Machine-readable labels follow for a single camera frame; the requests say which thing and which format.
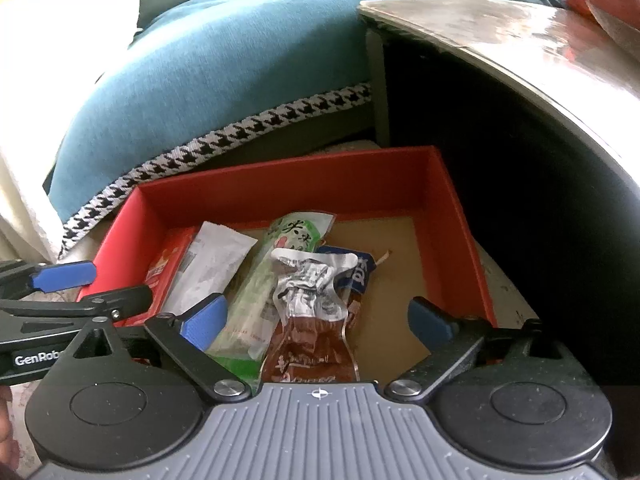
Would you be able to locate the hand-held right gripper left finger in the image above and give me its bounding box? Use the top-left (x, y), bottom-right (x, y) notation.
top-left (74, 292), bottom-right (251, 404)

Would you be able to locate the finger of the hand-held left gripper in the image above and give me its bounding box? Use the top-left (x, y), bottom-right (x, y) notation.
top-left (0, 260), bottom-right (97, 302)
top-left (0, 285), bottom-right (154, 322)

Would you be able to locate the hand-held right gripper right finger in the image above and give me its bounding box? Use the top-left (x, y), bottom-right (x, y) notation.
top-left (384, 296), bottom-right (569, 404)

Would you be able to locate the green white snack packet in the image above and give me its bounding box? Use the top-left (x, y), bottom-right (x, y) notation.
top-left (207, 212), bottom-right (337, 386)

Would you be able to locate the long white snack packet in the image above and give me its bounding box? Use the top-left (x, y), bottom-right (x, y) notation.
top-left (162, 221), bottom-right (259, 319)

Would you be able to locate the small red snack packet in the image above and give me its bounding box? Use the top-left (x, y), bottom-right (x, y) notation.
top-left (145, 226), bottom-right (199, 292)

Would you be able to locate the blue label snack packet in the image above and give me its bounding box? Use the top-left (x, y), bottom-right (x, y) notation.
top-left (317, 244), bottom-right (377, 329)

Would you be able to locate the silver brown snack pouch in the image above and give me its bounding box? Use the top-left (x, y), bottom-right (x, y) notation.
top-left (259, 247), bottom-right (362, 385)

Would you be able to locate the red cardboard box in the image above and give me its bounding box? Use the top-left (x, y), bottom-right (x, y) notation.
top-left (77, 146), bottom-right (499, 386)

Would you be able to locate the coffee table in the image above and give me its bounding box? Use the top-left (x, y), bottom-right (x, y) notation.
top-left (357, 0), bottom-right (640, 387)

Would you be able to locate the white blanket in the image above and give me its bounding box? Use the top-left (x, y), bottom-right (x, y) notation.
top-left (0, 0), bottom-right (142, 262)

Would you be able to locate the blue sofa cover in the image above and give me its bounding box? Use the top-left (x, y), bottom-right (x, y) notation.
top-left (47, 0), bottom-right (568, 262)

